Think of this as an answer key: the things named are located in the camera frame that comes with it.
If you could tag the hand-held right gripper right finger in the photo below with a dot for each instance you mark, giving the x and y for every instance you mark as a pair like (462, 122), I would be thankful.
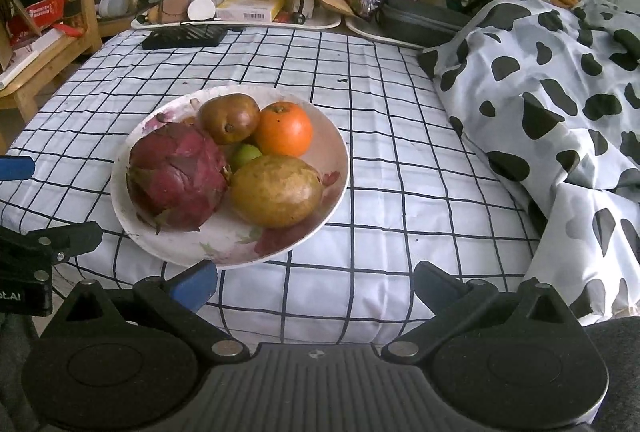
(436, 286)

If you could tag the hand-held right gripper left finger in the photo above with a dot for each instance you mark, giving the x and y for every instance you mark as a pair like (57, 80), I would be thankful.
(195, 286)

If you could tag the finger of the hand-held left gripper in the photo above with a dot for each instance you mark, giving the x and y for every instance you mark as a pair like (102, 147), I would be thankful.
(50, 237)
(15, 168)

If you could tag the white floral plate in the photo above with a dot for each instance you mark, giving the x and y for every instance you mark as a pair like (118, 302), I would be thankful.
(175, 247)

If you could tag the red dragon fruit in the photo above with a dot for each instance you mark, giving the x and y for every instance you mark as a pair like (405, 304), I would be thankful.
(175, 177)

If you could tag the yellow-brown mango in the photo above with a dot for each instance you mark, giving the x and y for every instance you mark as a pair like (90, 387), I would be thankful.
(277, 192)

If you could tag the small green fruit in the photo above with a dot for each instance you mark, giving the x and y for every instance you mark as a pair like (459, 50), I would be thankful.
(246, 156)

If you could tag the brown pear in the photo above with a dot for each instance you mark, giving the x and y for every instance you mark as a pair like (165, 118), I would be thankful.
(227, 117)

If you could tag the orange persimmon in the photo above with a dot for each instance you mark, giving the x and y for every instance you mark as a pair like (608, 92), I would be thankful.
(285, 130)

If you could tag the white black-checked cloth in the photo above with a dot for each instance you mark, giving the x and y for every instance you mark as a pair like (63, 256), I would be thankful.
(375, 212)

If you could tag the red box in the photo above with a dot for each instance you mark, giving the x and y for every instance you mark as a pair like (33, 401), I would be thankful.
(45, 10)

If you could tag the wooden chair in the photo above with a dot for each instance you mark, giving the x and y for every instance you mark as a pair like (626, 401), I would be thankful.
(92, 12)

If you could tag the grey bottle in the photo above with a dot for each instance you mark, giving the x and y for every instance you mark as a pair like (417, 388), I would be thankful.
(117, 5)

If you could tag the dark grey clothing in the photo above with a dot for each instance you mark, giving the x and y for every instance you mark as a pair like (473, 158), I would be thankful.
(617, 372)

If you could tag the cow print blanket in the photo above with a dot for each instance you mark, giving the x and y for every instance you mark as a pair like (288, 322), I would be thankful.
(575, 137)

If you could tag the black slotted tray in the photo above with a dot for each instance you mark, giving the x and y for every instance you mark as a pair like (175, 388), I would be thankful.
(185, 37)

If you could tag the white bottle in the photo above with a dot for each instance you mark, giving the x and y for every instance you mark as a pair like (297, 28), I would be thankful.
(202, 8)

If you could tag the white tray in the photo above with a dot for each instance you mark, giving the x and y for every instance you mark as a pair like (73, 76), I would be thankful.
(260, 25)
(365, 33)

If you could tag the grey zip case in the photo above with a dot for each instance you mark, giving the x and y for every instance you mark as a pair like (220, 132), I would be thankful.
(420, 20)

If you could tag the yellow box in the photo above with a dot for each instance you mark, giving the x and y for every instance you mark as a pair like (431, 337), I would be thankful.
(250, 5)

